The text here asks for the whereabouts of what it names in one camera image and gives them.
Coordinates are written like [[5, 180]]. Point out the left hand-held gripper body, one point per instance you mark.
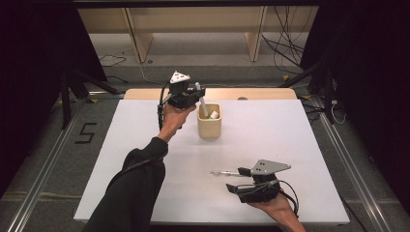
[[180, 96]]

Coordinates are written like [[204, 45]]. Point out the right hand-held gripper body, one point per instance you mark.
[[262, 190]]

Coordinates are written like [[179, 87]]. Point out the white marker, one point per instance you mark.
[[203, 108]]

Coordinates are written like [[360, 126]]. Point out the clear pen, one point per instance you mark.
[[224, 173]]

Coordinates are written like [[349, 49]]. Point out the beige square cup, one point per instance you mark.
[[209, 129]]

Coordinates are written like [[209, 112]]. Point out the person's left hand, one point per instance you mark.
[[172, 119]]

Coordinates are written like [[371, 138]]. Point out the person's right hand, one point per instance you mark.
[[278, 209]]

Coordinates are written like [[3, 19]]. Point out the white table mat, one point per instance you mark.
[[257, 135]]

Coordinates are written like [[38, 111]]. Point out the wooden shelf unit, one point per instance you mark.
[[141, 42]]

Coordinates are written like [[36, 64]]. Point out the yellow tape piece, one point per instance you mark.
[[306, 96], [285, 77], [93, 100]]

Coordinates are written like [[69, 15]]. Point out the black tripod stand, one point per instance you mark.
[[66, 103], [328, 96]]

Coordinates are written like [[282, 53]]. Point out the black curtain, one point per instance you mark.
[[370, 80], [32, 80]]

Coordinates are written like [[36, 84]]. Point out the metal floor rail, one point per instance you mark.
[[42, 180], [351, 167]]

